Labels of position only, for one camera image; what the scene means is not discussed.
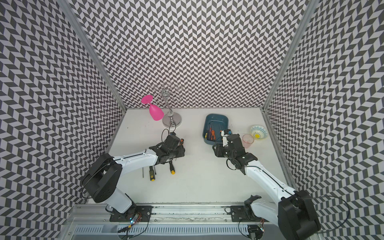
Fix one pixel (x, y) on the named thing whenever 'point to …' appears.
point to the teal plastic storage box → (213, 124)
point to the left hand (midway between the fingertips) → (181, 151)
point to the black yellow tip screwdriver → (172, 170)
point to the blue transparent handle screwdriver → (209, 135)
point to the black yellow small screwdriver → (151, 172)
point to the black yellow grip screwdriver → (206, 134)
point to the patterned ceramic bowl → (258, 132)
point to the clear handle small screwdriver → (143, 174)
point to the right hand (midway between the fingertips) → (215, 149)
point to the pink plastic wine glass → (156, 113)
